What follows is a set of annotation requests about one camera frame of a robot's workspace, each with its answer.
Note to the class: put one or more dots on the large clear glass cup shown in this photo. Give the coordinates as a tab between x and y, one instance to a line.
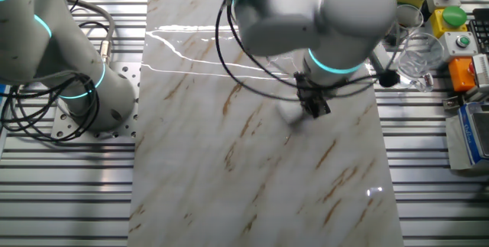
418	65

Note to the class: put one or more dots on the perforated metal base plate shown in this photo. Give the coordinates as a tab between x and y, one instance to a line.
126	71

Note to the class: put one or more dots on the grey box small green button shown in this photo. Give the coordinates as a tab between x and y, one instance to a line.
463	41

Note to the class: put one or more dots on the black keyboard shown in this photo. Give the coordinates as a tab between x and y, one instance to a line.
481	29

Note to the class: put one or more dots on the white marble pattern board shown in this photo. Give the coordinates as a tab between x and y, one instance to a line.
214	163

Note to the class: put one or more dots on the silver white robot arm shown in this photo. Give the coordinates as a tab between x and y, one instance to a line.
305	17

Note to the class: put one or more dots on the silver blue scale device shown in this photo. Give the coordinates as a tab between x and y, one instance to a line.
473	136

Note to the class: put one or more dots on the yellow box green button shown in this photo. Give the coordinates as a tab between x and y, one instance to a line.
454	17

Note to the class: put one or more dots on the white vented device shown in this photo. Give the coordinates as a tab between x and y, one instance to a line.
482	71

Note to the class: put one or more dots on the wrist camera on silver bracket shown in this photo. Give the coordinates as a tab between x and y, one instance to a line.
389	78

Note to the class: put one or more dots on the orange box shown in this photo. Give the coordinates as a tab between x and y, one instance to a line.
460	75

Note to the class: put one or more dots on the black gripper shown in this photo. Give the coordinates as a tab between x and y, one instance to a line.
309	92

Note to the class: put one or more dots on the small metal corner bracket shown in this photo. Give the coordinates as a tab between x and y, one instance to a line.
451	103

